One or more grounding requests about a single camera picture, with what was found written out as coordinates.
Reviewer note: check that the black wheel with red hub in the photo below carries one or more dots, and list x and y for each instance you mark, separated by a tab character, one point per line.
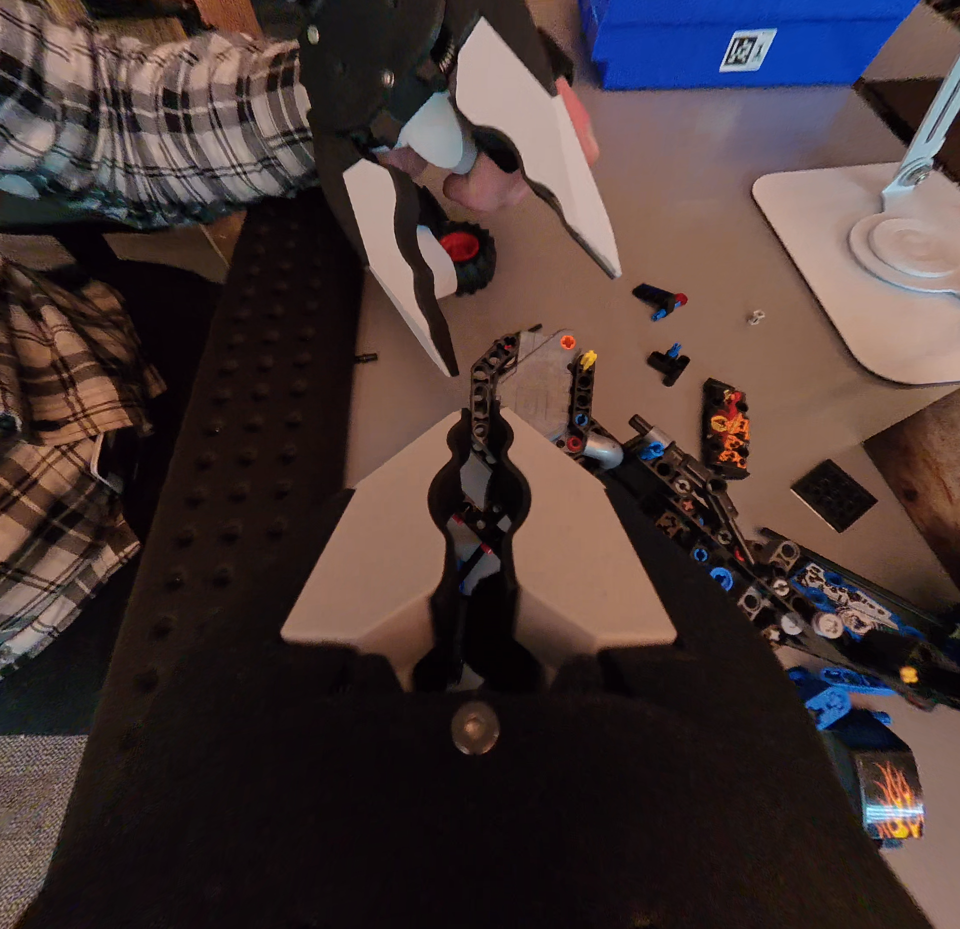
478	265

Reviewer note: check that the toy truck chassis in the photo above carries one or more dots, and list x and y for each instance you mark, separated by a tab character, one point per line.
705	509

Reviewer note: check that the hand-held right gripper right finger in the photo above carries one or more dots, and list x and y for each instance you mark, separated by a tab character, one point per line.
592	569

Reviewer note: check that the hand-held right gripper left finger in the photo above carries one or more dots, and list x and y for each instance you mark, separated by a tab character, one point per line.
360	561

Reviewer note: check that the white document stand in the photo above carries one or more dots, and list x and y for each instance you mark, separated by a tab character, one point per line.
810	269

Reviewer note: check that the blue storage bin with tag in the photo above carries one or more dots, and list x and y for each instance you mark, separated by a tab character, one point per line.
675	36

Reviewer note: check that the black square plate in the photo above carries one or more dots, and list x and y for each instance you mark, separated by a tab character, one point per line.
832	495

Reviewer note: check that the black panel with orange print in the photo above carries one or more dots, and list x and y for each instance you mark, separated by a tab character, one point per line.
727	426

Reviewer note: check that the small connector with blue pin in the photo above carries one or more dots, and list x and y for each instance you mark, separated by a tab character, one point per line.
670	364

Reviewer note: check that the black connector with coloured pins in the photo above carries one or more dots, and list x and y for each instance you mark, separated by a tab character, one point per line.
656	297

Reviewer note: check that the grey desk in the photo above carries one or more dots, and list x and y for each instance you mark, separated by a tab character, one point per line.
675	194

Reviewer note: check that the person's plaid shirt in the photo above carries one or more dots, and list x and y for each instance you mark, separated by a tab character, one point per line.
67	494

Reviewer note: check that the person's left hand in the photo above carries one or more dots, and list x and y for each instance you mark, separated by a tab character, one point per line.
487	186

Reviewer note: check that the black curved flame panel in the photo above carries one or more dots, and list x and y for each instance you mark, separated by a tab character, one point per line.
892	794

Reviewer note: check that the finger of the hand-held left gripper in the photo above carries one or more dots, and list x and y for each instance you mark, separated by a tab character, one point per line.
382	239
540	134

